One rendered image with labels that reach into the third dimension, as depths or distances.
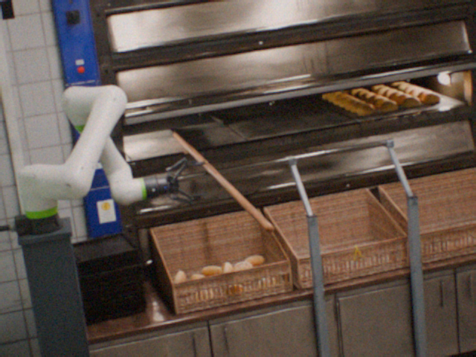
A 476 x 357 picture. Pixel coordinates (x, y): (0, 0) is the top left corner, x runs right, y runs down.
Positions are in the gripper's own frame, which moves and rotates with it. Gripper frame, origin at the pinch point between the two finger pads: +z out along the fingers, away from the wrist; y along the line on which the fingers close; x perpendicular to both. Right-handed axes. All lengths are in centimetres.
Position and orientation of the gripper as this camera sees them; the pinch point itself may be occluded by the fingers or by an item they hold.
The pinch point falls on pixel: (204, 178)
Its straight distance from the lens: 427.5
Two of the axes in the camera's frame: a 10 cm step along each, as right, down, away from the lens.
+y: 1.1, 9.6, 2.7
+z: 9.6, -1.7, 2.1
